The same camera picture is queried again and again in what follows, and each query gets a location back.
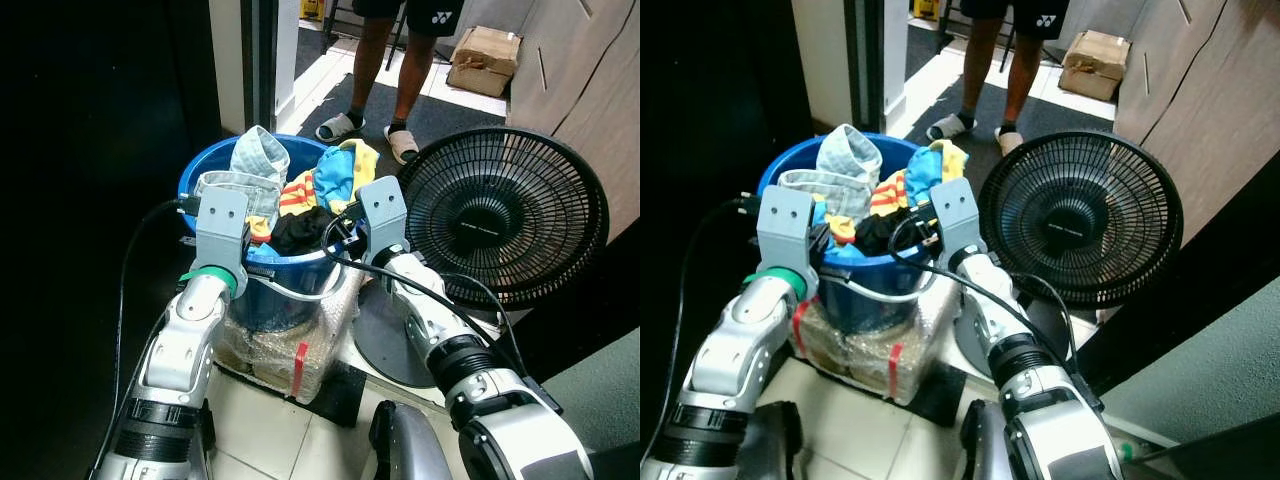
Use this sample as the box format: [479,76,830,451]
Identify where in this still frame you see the blue garment with yellow patch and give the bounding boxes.
[812,200,873,266]
[245,212,301,263]

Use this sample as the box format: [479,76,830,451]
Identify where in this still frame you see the black garment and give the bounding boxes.
[858,208,916,256]
[270,205,346,256]

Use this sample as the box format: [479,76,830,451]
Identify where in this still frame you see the blue plastic basin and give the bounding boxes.
[177,132,369,334]
[756,132,946,338]

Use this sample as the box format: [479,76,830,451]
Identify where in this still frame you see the black floor pad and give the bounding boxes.
[295,360,369,429]
[905,362,969,429]

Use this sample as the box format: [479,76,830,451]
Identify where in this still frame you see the black floor fan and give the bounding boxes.
[952,129,1186,379]
[353,126,611,391]

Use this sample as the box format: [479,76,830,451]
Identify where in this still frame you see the person in red shirt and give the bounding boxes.
[315,0,467,167]
[925,0,1069,158]

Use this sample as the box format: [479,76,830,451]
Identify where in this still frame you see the dark grey left robot leg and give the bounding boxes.
[735,400,803,480]

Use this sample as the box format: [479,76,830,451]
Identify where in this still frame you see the dark grey robot leg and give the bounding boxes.
[960,400,1013,480]
[367,400,453,480]
[735,400,803,480]

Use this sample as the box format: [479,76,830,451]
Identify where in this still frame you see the dark grey right robot leg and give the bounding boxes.
[367,400,453,480]
[960,400,1013,480]

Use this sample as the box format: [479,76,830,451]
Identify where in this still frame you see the brown cardboard box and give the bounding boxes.
[446,26,523,99]
[1057,30,1133,102]

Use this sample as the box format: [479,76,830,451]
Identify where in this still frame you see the wooden cabinet with black top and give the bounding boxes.
[1112,0,1280,246]
[505,0,641,243]

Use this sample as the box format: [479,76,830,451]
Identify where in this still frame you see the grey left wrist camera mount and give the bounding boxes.
[193,184,252,279]
[756,184,821,281]

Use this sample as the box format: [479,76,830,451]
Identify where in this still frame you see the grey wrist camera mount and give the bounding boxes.
[193,184,252,279]
[356,176,410,257]
[933,177,988,257]
[756,184,821,281]

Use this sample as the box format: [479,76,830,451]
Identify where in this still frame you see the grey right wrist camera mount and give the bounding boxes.
[933,177,988,257]
[356,176,410,257]

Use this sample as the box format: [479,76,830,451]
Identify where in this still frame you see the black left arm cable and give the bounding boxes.
[95,197,201,471]
[645,195,766,471]

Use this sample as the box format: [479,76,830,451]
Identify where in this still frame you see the beige door with dark frame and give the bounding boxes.
[790,0,909,136]
[208,0,301,136]

